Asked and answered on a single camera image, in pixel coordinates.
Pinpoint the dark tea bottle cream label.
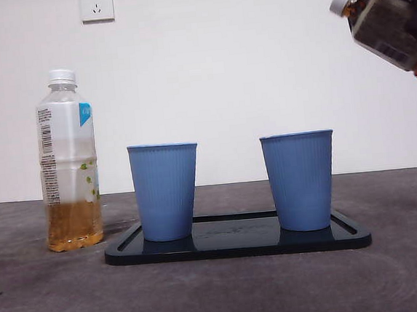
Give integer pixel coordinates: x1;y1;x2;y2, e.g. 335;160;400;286
328;0;417;92

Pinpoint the blue ribbed plastic cup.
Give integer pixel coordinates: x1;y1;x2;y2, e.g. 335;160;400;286
126;140;207;245
258;128;343;236

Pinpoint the pale tea bottle white label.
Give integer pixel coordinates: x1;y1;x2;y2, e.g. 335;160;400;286
31;66;106;254

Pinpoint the white wall socket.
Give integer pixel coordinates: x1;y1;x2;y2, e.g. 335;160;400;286
79;0;116;24

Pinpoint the dark rectangular tray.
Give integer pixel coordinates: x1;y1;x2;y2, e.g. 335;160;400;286
101;201;373;271

